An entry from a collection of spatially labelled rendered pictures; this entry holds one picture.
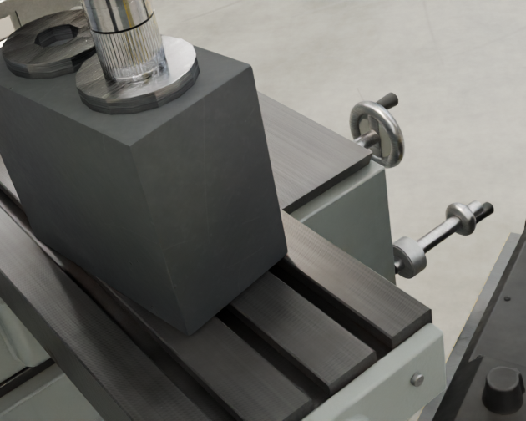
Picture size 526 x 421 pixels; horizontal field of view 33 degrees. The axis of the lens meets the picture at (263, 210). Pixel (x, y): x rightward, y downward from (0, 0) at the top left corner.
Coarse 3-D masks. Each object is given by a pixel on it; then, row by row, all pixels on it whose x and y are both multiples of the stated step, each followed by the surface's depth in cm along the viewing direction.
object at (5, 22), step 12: (0, 0) 111; (12, 0) 112; (24, 0) 113; (36, 0) 114; (48, 0) 115; (60, 0) 116; (72, 0) 117; (0, 12) 112; (12, 12) 113; (24, 12) 114; (36, 12) 115; (48, 12) 116; (0, 24) 112; (12, 24) 113; (0, 36) 113
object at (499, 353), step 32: (512, 256) 124; (512, 288) 118; (480, 320) 116; (512, 320) 113; (480, 352) 110; (512, 352) 109; (480, 384) 104; (512, 384) 98; (448, 416) 102; (480, 416) 100; (512, 416) 100
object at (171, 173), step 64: (0, 64) 71; (64, 64) 67; (192, 64) 63; (0, 128) 73; (64, 128) 64; (128, 128) 60; (192, 128) 62; (256, 128) 67; (64, 192) 71; (128, 192) 62; (192, 192) 64; (256, 192) 69; (128, 256) 69; (192, 256) 67; (256, 256) 72; (192, 320) 69
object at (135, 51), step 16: (144, 0) 60; (96, 16) 59; (112, 16) 59; (128, 16) 59; (144, 16) 60; (96, 32) 60; (112, 32) 60; (128, 32) 60; (144, 32) 61; (96, 48) 62; (112, 48) 61; (128, 48) 61; (144, 48) 61; (160, 48) 63; (112, 64) 62; (128, 64) 61; (144, 64) 62; (160, 64) 63; (128, 80) 62
